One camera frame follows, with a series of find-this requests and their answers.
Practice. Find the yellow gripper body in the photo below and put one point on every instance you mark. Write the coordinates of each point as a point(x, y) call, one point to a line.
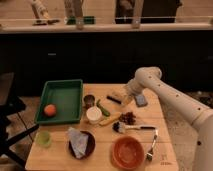
point(127, 99)

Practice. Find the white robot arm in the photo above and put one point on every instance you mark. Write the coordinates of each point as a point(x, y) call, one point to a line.
point(198, 115)

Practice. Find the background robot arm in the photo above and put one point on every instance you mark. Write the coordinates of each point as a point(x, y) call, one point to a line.
point(39, 9)

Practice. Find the red bowl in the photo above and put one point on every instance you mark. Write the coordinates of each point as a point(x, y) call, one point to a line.
point(127, 153)

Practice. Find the brown grape bunch toy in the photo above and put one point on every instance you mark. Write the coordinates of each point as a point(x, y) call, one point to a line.
point(128, 118)

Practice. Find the green pepper toy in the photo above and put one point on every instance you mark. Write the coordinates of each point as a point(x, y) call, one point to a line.
point(104, 111)

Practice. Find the black dish brush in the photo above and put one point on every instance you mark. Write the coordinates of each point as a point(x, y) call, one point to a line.
point(121, 127)

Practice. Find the yellow banana toy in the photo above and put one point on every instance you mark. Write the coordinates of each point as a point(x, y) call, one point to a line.
point(108, 120)

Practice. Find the white round container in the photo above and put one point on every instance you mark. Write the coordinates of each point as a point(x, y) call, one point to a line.
point(94, 115)

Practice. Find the small metal cup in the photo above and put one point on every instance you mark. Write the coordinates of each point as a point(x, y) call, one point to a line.
point(89, 101)

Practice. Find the dark brown plate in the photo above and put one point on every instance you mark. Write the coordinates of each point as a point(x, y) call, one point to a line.
point(90, 146)

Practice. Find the metal fork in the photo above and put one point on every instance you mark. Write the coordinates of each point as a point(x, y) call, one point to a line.
point(149, 155)

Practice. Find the grey folded cloth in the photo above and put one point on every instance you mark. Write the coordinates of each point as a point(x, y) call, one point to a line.
point(78, 142)

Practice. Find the green plastic tray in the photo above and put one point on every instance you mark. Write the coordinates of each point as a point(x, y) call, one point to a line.
point(66, 96)

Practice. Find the orange fruit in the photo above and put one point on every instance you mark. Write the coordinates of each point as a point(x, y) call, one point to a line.
point(50, 110)

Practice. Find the light green cup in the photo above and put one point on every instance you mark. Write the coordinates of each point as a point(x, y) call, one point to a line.
point(43, 139)

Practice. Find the green box on shelf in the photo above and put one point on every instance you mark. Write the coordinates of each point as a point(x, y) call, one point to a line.
point(85, 20)

